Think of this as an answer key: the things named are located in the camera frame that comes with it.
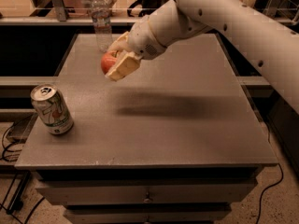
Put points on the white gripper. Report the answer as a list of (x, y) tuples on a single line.
[(144, 42)]

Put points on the red apple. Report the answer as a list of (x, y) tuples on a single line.
[(108, 60)]

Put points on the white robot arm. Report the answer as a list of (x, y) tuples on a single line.
[(270, 47)]

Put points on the white green 7up can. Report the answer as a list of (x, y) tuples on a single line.
[(51, 107)]

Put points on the clear plastic water bottle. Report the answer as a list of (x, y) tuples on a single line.
[(102, 25)]

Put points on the metal shelf railing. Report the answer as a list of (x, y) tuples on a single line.
[(71, 11)]

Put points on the grey drawer cabinet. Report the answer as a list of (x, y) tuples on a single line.
[(182, 116)]

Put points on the upper grey drawer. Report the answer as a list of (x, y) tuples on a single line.
[(69, 193)]

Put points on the grey drawer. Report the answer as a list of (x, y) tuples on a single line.
[(69, 193), (147, 214)]

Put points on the lower grey drawer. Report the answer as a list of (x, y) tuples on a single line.
[(147, 214)]

